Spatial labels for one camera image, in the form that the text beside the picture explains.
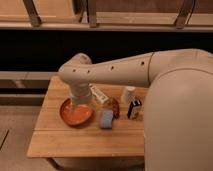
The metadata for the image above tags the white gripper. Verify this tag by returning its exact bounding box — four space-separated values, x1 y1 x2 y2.
70 83 92 109

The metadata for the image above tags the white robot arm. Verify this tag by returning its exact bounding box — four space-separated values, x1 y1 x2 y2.
58 49 213 171

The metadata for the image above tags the white toothpaste tube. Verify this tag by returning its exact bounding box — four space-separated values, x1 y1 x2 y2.
89 84 109 104

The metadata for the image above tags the orange bowl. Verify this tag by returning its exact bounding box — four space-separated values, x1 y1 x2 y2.
60 98 93 126

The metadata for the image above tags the blue sponge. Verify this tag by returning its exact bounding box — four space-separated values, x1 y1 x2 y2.
100 110 113 129

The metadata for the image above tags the brown wooden object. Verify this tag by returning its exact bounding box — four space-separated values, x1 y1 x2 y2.
107 97 120 119

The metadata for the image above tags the wooden table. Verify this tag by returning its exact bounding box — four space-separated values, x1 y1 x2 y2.
27 76 144 158

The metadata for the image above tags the metal shelf frame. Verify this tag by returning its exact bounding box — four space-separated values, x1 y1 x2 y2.
0 0 213 32

